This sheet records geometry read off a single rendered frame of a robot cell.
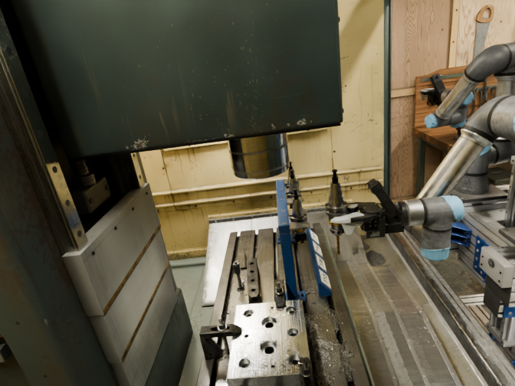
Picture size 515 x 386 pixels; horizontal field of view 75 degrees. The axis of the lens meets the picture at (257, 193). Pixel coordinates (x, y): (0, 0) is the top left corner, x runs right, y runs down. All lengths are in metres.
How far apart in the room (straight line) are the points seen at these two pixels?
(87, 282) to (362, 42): 1.63
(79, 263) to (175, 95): 0.45
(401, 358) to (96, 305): 1.01
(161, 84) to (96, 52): 0.14
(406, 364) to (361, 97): 1.29
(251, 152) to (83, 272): 0.49
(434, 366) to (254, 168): 0.95
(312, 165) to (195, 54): 1.34
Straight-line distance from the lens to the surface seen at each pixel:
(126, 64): 0.81
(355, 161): 2.03
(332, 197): 0.95
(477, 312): 2.44
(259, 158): 0.83
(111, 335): 1.01
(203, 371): 1.19
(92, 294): 0.93
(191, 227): 2.20
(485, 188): 1.89
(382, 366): 1.35
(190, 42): 0.77
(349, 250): 1.94
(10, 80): 0.82
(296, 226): 1.18
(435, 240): 1.09
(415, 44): 3.84
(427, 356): 1.44
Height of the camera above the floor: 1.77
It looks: 22 degrees down
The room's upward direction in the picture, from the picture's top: 9 degrees counter-clockwise
